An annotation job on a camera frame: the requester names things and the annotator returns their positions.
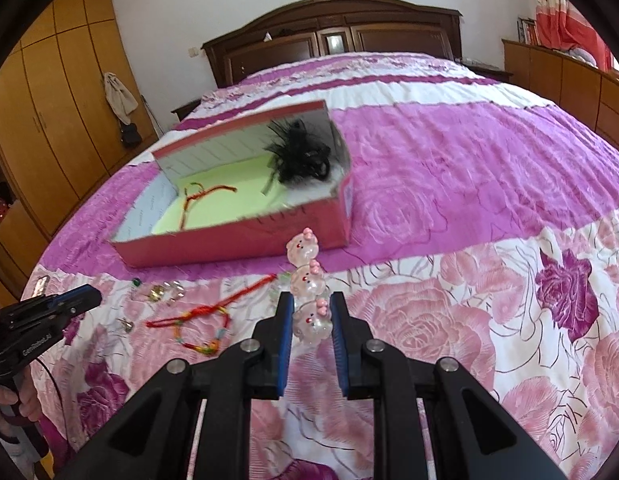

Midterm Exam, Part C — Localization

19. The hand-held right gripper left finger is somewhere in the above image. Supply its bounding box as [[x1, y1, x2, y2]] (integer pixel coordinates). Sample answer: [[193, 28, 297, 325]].
[[54, 291, 295, 480]]

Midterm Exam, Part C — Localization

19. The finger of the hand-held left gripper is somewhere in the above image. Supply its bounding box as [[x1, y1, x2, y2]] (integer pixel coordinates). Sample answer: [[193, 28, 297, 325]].
[[18, 283, 103, 318]]

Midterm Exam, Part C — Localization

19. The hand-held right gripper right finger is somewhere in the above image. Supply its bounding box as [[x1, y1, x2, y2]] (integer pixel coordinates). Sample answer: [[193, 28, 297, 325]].
[[329, 291, 571, 480]]

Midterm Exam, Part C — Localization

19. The pink cat bead bracelet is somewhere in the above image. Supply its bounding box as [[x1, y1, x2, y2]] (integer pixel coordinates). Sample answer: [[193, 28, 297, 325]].
[[285, 227, 335, 349]]

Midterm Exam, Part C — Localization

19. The red braided cord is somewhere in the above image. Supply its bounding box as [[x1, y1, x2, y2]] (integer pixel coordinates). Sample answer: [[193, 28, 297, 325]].
[[146, 273, 280, 329]]

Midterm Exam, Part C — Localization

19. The pink cardboard box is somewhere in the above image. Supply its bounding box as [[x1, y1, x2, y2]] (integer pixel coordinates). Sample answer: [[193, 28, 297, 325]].
[[109, 100, 354, 269]]

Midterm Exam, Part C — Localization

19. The person's left hand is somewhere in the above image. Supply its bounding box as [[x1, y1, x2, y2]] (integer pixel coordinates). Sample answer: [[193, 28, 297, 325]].
[[0, 379, 41, 433]]

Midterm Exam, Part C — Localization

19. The black hanging bag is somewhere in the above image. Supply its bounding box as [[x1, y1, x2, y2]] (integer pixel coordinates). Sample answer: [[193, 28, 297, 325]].
[[120, 122, 143, 149]]

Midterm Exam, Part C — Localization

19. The orange wooden wardrobe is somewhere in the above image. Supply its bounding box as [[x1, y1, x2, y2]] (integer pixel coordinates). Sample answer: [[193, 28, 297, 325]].
[[0, 0, 158, 302]]

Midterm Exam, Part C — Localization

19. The black feather hair accessory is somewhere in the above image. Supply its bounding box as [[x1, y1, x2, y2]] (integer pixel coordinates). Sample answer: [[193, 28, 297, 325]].
[[260, 118, 336, 197]]

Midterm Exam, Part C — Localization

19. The thin white rod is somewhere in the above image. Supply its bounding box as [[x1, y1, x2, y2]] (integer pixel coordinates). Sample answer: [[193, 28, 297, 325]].
[[138, 94, 163, 137]]

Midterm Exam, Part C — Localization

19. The beige hanging cloth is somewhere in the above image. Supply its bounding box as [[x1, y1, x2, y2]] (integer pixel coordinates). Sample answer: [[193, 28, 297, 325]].
[[102, 71, 139, 126]]

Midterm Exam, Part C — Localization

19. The dark wooden nightstand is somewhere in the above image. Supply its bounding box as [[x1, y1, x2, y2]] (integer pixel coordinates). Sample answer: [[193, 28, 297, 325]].
[[464, 57, 513, 84], [170, 97, 203, 121]]

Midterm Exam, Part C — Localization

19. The pink floral bedspread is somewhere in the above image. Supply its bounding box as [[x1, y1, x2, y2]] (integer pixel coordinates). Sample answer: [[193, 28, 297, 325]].
[[22, 52, 619, 480]]

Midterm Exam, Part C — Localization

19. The dark wooden headboard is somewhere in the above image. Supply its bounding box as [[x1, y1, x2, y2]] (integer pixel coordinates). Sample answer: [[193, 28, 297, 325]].
[[201, 0, 465, 89]]

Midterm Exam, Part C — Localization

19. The orange wooden dresser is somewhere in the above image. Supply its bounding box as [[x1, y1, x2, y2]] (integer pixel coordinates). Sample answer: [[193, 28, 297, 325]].
[[502, 37, 619, 173]]

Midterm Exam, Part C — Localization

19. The row of books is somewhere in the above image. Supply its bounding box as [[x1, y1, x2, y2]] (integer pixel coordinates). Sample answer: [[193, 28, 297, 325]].
[[516, 17, 539, 46]]

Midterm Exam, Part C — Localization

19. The red and white curtain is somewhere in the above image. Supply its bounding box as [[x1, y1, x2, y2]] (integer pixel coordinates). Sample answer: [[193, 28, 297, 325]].
[[533, 0, 616, 68]]

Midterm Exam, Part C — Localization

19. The black cable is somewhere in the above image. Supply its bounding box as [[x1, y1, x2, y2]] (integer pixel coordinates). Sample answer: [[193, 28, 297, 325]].
[[33, 352, 62, 453]]

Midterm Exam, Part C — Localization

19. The red string bracelet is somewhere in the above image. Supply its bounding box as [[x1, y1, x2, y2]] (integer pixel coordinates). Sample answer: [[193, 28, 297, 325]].
[[178, 183, 238, 234]]

